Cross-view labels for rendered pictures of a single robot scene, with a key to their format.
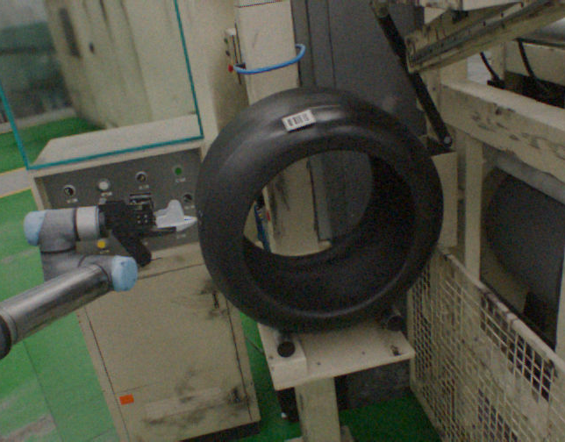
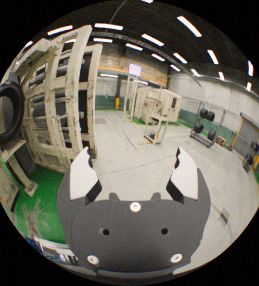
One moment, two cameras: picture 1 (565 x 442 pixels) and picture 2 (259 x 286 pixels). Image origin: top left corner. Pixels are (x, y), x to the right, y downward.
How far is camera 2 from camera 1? 0.61 m
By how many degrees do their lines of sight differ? 78
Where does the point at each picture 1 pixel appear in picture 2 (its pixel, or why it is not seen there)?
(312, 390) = (18, 171)
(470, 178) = (29, 107)
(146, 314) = not seen: outside the picture
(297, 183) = (1, 115)
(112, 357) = not seen: outside the picture
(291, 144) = (1, 87)
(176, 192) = not seen: outside the picture
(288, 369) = (4, 155)
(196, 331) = not seen: outside the picture
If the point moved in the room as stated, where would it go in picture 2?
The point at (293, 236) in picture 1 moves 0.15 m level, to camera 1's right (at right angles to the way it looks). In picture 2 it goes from (1, 130) to (9, 125)
